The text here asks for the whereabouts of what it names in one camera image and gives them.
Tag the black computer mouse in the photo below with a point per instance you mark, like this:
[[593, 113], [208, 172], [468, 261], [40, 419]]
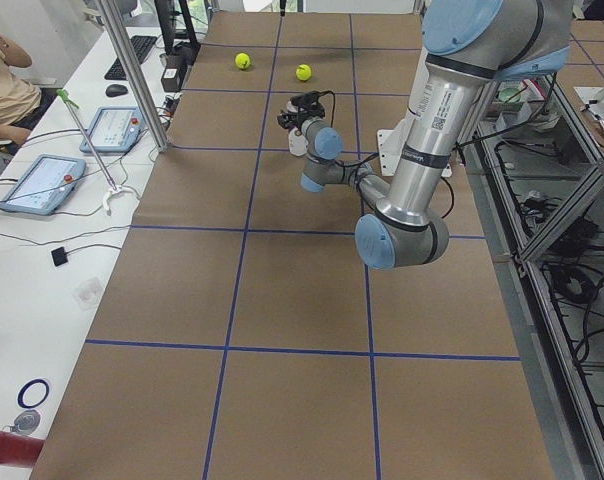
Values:
[[115, 90]]

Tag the tennis ball with Wilson 3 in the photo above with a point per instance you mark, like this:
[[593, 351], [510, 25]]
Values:
[[303, 72]]

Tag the near teach pendant tablet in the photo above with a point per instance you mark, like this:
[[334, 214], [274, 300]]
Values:
[[45, 186]]

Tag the tennis ball near edge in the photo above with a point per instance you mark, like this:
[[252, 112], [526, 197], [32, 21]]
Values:
[[242, 61]]

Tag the small black square device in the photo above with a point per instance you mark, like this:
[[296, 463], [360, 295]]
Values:
[[59, 256]]

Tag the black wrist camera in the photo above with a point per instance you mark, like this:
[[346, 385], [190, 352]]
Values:
[[308, 101]]

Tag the clear can lid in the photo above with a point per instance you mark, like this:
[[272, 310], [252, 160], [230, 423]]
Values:
[[26, 423]]

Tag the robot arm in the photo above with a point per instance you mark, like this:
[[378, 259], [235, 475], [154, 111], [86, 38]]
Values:
[[467, 44]]

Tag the green handled reach grabber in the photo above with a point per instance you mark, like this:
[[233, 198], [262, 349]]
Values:
[[114, 189]]

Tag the dark brown box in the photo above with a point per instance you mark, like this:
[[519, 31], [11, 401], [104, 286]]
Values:
[[173, 76]]

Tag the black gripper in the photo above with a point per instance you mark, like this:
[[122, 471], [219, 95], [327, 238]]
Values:
[[294, 121]]

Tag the white tennis ball can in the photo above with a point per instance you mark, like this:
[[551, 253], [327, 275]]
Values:
[[297, 143]]

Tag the blue tape roll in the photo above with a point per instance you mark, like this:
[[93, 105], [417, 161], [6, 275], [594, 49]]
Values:
[[33, 393]]

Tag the red cylinder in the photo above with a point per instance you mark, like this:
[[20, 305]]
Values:
[[18, 450]]

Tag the aluminium frame post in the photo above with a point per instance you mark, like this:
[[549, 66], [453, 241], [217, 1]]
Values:
[[124, 50]]

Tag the seated person in beige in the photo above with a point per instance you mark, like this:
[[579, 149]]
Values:
[[21, 103]]

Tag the black monitor stand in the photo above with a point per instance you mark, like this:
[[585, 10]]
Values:
[[177, 29]]

